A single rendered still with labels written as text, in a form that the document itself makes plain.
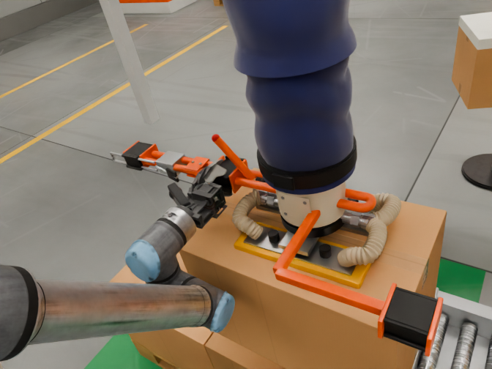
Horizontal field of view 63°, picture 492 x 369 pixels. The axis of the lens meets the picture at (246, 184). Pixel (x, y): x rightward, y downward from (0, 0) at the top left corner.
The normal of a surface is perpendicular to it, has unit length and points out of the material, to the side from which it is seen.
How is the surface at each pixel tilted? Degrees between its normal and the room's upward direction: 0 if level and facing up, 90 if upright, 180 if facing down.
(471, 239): 0
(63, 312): 81
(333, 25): 100
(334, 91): 66
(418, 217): 1
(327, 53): 73
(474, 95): 90
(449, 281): 0
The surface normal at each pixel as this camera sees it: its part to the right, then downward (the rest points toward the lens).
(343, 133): 0.71, -0.01
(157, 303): 0.88, -0.31
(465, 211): -0.18, -0.78
